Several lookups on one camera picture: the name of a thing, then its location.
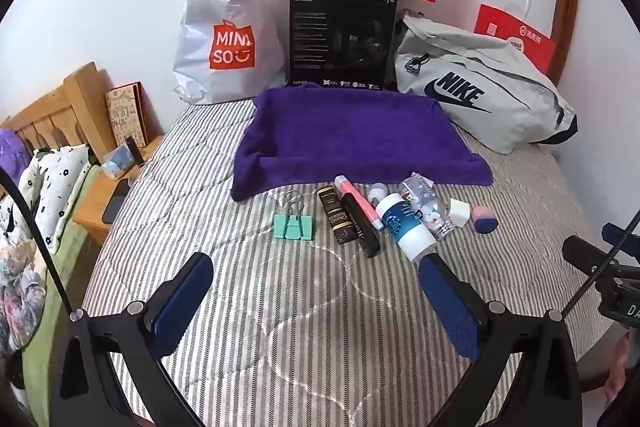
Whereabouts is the grey Nike bag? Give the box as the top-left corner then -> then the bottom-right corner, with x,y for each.
395,11 -> 578,155

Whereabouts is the wooden nightstand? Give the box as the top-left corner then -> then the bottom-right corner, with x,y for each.
71,134 -> 165,249

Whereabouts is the black headset box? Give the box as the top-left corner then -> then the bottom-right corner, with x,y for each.
288,0 -> 398,91

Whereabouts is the pink highlighter pen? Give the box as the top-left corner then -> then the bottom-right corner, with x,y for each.
334,176 -> 384,231

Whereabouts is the wooden headboard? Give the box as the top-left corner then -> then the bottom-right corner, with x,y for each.
1,62 -> 116,160

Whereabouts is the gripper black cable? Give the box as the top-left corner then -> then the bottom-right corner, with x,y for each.
560,208 -> 640,320
0,166 -> 82,323

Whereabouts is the person's right hand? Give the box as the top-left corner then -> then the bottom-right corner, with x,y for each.
603,334 -> 630,403

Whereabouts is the clear pill bottle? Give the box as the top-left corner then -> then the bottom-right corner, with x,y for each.
399,172 -> 454,241

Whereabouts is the small clear box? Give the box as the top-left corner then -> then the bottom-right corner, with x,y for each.
101,144 -> 134,180

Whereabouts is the red Haidilao paper bag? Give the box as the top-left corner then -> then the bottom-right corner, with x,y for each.
474,4 -> 555,74

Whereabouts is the purple towel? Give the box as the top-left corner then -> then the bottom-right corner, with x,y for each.
231,84 -> 494,202

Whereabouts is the black gold label tube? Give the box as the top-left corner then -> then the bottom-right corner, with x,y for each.
317,185 -> 358,245

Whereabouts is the teal binder clip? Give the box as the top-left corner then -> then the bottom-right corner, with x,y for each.
272,191 -> 314,242

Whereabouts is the black smartphone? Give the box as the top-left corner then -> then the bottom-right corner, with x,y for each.
101,178 -> 130,225

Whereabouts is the white blue label bottle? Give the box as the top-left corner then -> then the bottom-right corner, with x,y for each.
375,193 -> 436,262

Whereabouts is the white usb charger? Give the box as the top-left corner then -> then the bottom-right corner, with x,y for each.
449,198 -> 471,228

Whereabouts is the black rectangular stick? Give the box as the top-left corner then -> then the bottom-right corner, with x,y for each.
341,193 -> 381,258

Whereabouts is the pink blue eraser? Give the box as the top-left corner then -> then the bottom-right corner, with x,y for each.
471,206 -> 498,234

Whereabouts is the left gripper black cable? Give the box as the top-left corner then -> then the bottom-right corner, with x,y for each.
0,166 -> 82,323

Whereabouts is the white floral pillow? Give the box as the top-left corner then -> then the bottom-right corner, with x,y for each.
18,144 -> 91,256

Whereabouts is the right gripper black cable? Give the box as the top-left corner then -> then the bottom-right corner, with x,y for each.
560,208 -> 640,320

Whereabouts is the purple plush toy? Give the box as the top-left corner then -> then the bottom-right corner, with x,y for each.
0,128 -> 30,184

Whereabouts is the white Miniso plastic bag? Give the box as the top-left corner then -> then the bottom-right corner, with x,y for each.
172,0 -> 285,104

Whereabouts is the striped grey bed quilt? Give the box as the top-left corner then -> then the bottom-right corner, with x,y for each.
83,101 -> 601,426

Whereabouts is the small white tape roll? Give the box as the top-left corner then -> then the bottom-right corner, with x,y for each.
368,183 -> 388,207

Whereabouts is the patterned notebook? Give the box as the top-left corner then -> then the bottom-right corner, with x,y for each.
105,81 -> 149,148

